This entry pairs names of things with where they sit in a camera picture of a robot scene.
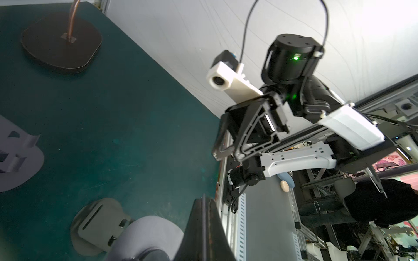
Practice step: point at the brown metal jewelry stand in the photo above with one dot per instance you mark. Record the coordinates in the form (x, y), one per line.
(62, 41)

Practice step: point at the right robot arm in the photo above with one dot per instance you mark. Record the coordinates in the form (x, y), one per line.
(293, 122)

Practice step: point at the purple phone stand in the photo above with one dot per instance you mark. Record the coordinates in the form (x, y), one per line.
(146, 235)
(21, 159)

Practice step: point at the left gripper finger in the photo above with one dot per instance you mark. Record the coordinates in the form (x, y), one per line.
(204, 237)

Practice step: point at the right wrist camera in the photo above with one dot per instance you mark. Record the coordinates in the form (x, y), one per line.
(226, 75)

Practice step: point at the green table mat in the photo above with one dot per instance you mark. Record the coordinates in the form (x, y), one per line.
(123, 129)

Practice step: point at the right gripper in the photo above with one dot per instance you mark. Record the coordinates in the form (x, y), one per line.
(254, 126)

